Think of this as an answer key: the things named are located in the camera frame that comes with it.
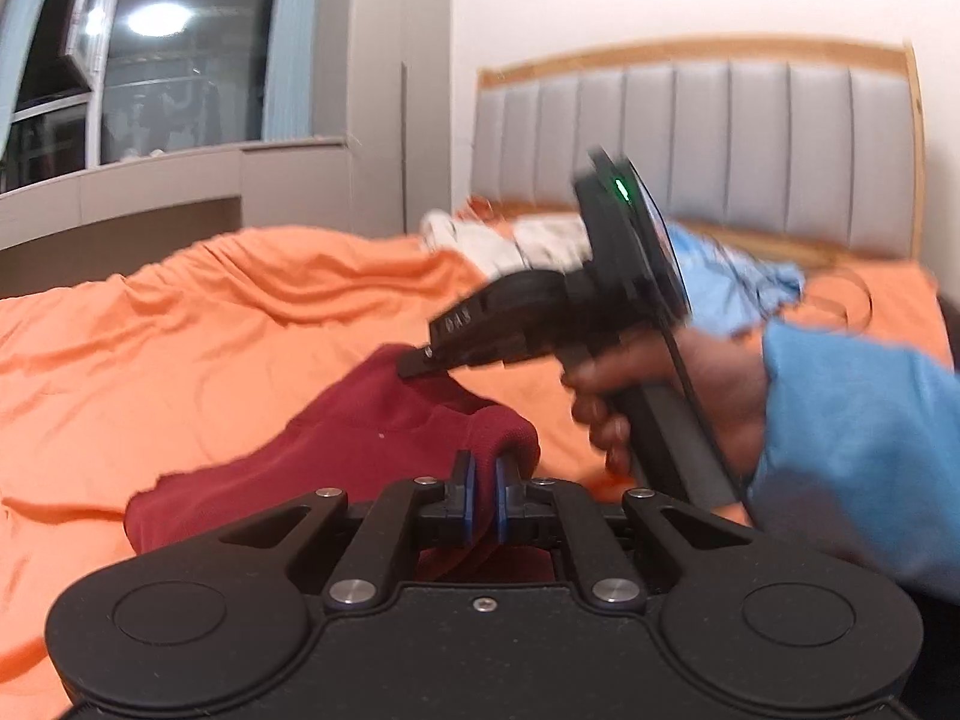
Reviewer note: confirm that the light blue crumpled cloth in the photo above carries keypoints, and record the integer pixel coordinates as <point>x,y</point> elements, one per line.
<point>727,277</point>

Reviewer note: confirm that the person's right hand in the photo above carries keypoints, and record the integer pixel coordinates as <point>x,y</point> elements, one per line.
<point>712,390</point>

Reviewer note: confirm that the grey closed tall wardrobe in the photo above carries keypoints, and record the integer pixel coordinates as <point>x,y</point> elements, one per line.
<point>390,90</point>

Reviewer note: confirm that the large glass window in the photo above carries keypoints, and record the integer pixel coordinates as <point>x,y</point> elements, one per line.
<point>180,52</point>

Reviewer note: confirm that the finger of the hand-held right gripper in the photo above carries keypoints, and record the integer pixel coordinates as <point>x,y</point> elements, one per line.
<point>442,341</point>

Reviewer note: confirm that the grey window sill unit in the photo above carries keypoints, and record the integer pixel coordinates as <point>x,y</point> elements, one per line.
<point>150,187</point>

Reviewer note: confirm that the open metal window sash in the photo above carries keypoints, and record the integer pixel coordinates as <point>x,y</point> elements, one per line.
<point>94,7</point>

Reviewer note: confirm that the grey padded wooden headboard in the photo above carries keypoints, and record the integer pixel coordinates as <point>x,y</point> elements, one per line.
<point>712,135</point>

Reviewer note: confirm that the dark red long-sleeved shirt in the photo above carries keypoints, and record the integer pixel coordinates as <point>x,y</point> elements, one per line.
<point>360,450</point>

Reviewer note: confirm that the orange bed blanket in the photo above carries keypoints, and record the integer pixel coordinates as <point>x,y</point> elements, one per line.
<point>150,330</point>

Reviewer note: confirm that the light blue curtain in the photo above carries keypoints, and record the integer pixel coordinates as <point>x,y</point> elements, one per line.
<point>16,75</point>
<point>289,45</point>

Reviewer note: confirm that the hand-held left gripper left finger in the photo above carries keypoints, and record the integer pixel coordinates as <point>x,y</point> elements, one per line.
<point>466,496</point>

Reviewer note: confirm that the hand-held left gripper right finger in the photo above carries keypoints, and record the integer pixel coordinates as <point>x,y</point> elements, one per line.
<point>501,499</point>

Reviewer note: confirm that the beige crumpled clothes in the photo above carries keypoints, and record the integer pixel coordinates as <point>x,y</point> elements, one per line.
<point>502,240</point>

